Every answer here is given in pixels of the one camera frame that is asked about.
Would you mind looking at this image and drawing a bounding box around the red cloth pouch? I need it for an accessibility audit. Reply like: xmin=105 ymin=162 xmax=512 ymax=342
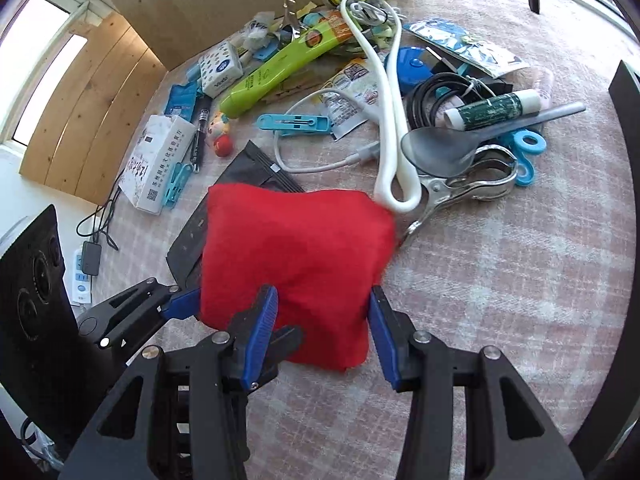
xmin=200 ymin=190 xmax=396 ymax=372

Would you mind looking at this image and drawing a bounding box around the black foil pouch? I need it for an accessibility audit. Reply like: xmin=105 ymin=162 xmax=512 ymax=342
xmin=166 ymin=141 xmax=305 ymax=289

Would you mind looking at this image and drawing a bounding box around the white massager with grey balls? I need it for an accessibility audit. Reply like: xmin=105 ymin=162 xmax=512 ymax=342
xmin=340 ymin=0 xmax=422 ymax=214

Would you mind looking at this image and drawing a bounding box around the white floor power strip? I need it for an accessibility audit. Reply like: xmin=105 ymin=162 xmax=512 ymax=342
xmin=70 ymin=247 xmax=92 ymax=307

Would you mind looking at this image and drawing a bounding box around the black storage tray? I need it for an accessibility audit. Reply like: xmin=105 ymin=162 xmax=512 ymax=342
xmin=570 ymin=61 xmax=639 ymax=479

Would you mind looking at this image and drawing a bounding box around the white tissue box red print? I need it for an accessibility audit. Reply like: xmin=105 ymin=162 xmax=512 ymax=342
xmin=118 ymin=115 xmax=195 ymax=214

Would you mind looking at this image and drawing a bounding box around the cartoon figurine red base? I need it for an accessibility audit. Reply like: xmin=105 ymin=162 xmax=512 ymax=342
xmin=207 ymin=112 xmax=233 ymax=158

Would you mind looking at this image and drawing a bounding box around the black pen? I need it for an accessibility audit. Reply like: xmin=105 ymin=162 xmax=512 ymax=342
xmin=190 ymin=94 xmax=212 ymax=174

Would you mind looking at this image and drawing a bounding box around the blue plastic clothespin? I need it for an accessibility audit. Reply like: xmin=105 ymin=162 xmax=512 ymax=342
xmin=256 ymin=114 xmax=332 ymax=136

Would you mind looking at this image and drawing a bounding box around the large metal spring clamp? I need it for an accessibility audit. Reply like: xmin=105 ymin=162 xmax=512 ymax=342
xmin=398 ymin=144 xmax=518 ymax=247

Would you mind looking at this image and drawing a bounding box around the small dotted tissue pack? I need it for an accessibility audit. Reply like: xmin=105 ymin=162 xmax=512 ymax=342
xmin=198 ymin=40 xmax=244 ymax=99

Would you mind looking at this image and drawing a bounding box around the grey plastic spoon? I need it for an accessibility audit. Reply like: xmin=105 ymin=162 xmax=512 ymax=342
xmin=400 ymin=102 xmax=586 ymax=178

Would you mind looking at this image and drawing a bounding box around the green glue stick tube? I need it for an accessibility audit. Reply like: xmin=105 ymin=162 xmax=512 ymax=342
xmin=444 ymin=89 xmax=541 ymax=131

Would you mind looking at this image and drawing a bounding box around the blue round tape measure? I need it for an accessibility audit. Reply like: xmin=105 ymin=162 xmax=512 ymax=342
xmin=396 ymin=47 xmax=433 ymax=96

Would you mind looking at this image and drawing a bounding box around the green hand cream tube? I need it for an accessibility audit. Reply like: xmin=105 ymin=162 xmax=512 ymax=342
xmin=219 ymin=11 xmax=352 ymax=119

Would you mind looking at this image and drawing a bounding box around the small metal spring clamp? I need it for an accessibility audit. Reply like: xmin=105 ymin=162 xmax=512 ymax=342
xmin=278 ymin=0 xmax=306 ymax=49

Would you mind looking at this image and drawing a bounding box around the pink lotion tube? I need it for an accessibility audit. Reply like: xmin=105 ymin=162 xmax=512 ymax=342
xmin=520 ymin=66 xmax=554 ymax=110

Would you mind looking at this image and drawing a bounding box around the blue patterned plastic bag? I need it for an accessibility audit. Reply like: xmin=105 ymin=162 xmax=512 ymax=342
xmin=404 ymin=18 xmax=529 ymax=78

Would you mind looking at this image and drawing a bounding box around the white charging cable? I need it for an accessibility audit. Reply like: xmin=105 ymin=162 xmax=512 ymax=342
xmin=271 ymin=86 xmax=381 ymax=175

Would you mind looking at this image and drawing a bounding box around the light blue ring clip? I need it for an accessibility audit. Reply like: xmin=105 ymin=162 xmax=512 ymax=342
xmin=498 ymin=129 xmax=547 ymax=188

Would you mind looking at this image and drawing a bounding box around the black coiled cable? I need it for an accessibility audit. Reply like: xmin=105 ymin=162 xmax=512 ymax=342
xmin=404 ymin=71 xmax=497 ymax=131

